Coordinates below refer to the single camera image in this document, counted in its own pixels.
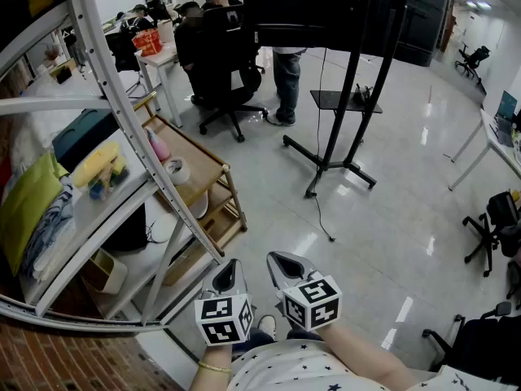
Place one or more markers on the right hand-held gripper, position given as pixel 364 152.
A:
pixel 312 304

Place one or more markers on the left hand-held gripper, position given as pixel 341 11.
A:
pixel 223 318

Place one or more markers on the person's right forearm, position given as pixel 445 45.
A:
pixel 366 361

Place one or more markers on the person's left forearm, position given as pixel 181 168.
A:
pixel 211 375

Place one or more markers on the person's white shoe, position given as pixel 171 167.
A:
pixel 267 326

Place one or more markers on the person's dark trousers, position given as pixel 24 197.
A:
pixel 301 334

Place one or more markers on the white round appliance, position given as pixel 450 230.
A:
pixel 200 204

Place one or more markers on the white star-print shirt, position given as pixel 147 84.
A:
pixel 293 369

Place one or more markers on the black box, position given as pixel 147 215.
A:
pixel 130 230

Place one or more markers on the wooden cart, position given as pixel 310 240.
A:
pixel 203 165

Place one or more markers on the white tape roll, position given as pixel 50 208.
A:
pixel 178 170

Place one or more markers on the white and yellow bin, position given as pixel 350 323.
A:
pixel 106 271

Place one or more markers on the black wheeled TV stand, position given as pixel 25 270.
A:
pixel 342 137

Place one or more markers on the pink bottle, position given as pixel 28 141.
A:
pixel 158 147

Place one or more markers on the clear box with yellow lid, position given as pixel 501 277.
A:
pixel 102 169

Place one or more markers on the blue patterned cloth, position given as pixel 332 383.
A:
pixel 57 222

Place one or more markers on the black remote on stand shelf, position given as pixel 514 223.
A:
pixel 361 94

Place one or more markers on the dark teal storage box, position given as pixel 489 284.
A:
pixel 81 134

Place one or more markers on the black office chair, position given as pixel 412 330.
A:
pixel 228 67
pixel 498 226
pixel 122 55
pixel 484 344
pixel 474 61

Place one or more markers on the white metal shelf rack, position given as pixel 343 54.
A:
pixel 118 96

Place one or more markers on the green pillow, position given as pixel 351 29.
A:
pixel 24 210

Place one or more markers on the white desk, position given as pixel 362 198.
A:
pixel 163 57

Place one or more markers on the white metal-leg table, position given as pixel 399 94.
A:
pixel 488 137

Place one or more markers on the red gift bag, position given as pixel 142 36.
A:
pixel 147 42

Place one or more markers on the open laptop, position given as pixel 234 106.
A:
pixel 505 116

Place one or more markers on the tall black cabinet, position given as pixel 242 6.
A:
pixel 423 18

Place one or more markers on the ceiling light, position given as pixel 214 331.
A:
pixel 479 5

